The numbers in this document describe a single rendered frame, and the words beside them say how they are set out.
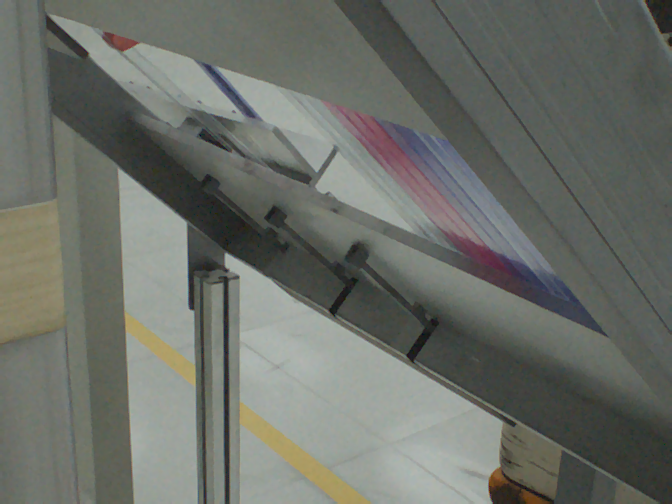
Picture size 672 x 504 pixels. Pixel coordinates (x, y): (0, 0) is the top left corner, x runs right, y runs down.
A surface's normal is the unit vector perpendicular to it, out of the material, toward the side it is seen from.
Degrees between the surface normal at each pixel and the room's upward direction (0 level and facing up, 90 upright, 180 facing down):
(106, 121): 90
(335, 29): 137
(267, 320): 0
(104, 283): 90
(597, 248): 90
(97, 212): 90
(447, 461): 0
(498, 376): 47
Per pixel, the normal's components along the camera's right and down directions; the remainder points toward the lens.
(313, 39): -0.57, 0.81
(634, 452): -0.55, -0.50
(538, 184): 0.61, 0.31
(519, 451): -0.69, 0.24
